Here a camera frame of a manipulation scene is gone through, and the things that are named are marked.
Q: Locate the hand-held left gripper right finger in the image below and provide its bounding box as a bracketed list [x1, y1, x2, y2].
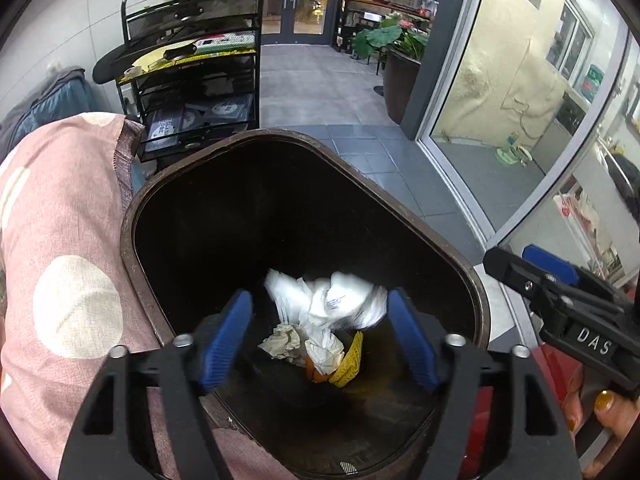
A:
[387, 287, 583, 480]

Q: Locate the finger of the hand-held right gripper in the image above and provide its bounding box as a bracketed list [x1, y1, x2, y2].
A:
[482, 246, 567, 312]
[522, 244, 637, 312]

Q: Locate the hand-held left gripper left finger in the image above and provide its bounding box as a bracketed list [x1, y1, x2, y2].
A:
[59, 289, 256, 480]

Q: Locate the printed paper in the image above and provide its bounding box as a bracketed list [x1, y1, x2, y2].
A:
[258, 324, 303, 361]

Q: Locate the yellow foam fruit net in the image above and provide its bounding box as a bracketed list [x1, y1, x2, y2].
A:
[330, 332, 365, 388]

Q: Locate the translucent white plastic bag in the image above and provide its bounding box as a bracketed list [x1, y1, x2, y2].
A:
[264, 269, 313, 326]

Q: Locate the orange fruit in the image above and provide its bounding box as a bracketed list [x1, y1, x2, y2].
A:
[306, 357, 333, 384]

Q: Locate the black trash bin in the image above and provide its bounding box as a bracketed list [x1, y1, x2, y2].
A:
[120, 129, 491, 480]

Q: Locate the person's right hand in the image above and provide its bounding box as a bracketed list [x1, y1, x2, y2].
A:
[561, 367, 640, 480]

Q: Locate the red cloth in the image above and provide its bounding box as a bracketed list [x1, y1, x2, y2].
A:
[472, 345, 586, 461]

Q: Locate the pink polka-dot bedsheet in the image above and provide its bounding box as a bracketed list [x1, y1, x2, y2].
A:
[0, 112, 301, 480]

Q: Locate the dark printed box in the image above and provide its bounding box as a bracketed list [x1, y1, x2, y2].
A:
[146, 109, 206, 148]
[202, 97, 251, 123]

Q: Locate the dark brown plant pot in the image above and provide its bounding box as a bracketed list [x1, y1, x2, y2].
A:
[382, 47, 425, 127]

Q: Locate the green potted plant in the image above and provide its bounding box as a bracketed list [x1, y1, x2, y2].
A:
[351, 15, 432, 63]

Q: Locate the blue massage bed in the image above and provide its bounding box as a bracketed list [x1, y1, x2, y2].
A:
[0, 67, 103, 141]

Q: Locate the black round stool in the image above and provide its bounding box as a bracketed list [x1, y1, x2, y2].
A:
[92, 42, 198, 85]

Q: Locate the white power strip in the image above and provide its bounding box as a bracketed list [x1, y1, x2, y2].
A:
[195, 32, 258, 52]

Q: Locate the black metal trolley cart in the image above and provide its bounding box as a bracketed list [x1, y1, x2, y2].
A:
[116, 0, 263, 162]

